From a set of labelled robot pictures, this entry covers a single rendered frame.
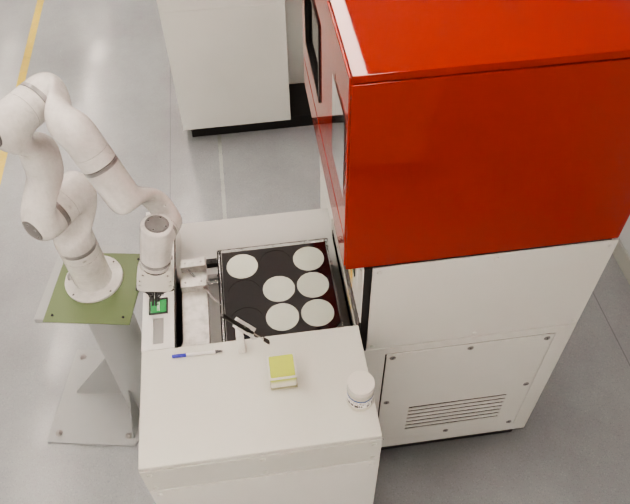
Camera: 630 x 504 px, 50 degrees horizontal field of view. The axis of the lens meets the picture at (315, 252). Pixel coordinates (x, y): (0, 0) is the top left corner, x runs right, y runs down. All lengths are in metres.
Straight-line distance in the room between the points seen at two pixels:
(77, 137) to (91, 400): 1.64
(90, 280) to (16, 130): 0.69
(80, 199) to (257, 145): 2.06
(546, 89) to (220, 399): 1.11
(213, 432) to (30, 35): 3.96
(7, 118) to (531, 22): 1.18
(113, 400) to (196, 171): 1.44
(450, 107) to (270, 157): 2.53
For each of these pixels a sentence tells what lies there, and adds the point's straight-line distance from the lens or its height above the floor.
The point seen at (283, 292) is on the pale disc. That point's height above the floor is 0.90.
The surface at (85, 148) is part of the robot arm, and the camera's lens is 1.65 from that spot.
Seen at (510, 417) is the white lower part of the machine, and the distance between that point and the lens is 2.75.
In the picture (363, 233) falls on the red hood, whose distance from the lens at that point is 1.63.
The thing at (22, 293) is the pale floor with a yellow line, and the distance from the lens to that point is 3.53.
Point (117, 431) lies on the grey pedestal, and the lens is 2.96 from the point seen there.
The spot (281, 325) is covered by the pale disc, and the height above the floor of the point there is 0.90.
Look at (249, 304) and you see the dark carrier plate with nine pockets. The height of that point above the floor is 0.90.
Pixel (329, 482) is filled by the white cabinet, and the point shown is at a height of 0.71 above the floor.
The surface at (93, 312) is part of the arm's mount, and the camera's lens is 2.27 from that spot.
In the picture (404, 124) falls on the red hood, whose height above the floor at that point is 1.69.
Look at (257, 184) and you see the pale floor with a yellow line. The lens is 3.72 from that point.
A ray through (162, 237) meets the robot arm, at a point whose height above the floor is 1.31.
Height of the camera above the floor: 2.58
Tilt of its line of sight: 50 degrees down
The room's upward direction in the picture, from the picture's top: 1 degrees counter-clockwise
